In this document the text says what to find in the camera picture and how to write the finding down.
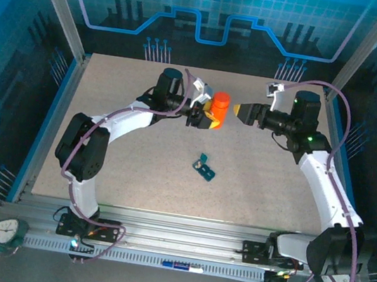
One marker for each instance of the orange pill bottle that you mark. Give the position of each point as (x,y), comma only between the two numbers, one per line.
(217,117)

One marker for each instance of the teal pill box Wed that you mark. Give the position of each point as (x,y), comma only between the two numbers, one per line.
(199,164)

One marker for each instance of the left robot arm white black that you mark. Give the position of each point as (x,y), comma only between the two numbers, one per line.
(124,120)

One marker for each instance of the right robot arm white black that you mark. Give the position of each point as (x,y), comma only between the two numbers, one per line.
(319,189)

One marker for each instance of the blue table edge strip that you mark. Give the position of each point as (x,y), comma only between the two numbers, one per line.
(59,100)
(338,114)

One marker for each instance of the beige pill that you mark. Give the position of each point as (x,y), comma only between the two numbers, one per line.
(198,164)

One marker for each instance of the blue white marker pen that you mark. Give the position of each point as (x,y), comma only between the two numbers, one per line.
(182,266)

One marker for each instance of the round green clock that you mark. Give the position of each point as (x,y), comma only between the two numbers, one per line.
(4,230)

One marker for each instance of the aluminium frame post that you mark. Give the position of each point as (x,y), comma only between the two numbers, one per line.
(67,16)
(364,50)

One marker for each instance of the aluminium frame rail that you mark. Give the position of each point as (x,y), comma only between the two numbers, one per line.
(178,231)

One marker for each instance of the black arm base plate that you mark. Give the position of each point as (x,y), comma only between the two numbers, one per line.
(253,251)
(110,226)

